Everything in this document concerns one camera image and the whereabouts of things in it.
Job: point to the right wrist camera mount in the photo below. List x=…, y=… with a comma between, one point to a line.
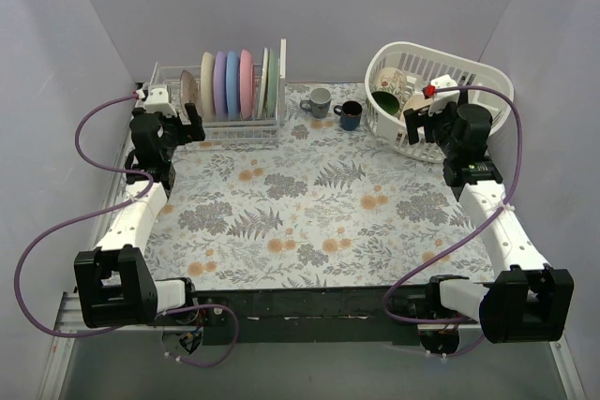
x=440, y=92

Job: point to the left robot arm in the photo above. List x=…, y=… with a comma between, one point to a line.
x=114, y=283

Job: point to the cream leaf-shaped dish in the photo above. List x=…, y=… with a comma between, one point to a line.
x=418, y=103

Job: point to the purple plate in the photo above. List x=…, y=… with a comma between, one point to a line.
x=219, y=86

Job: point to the pink plate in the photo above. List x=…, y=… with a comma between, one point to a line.
x=246, y=84

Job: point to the blue plate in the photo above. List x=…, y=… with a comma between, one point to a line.
x=232, y=85

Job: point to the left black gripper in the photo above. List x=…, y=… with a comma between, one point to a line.
x=190, y=121

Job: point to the white plate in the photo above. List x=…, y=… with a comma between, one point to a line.
x=263, y=83

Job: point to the clear glass plate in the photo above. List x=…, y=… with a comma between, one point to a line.
x=189, y=93

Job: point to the cream plate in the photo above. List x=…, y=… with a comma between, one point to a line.
x=206, y=86

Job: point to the dark blue mug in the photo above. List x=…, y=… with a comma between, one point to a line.
x=350, y=114

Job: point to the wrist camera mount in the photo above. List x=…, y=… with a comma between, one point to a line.
x=156, y=99
x=440, y=92

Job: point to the green plate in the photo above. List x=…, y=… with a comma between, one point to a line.
x=272, y=84

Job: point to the white plastic basket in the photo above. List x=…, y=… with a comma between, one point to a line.
x=420, y=66

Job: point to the floral tablecloth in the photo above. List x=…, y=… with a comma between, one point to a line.
x=321, y=207

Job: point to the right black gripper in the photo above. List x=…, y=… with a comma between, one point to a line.
x=414, y=124

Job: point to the grey mug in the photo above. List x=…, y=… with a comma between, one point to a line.
x=318, y=103

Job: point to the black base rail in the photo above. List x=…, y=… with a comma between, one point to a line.
x=313, y=315

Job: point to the white wire dish rack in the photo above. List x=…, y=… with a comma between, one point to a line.
x=252, y=130

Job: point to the white cutting board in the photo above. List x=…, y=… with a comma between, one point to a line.
x=283, y=58

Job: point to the aluminium frame rail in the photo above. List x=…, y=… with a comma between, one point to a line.
x=76, y=314

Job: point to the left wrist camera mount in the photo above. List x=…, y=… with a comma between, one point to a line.
x=156, y=99

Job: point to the floral mug green inside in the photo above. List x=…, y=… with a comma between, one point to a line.
x=387, y=89

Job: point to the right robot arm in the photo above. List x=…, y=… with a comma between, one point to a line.
x=528, y=300

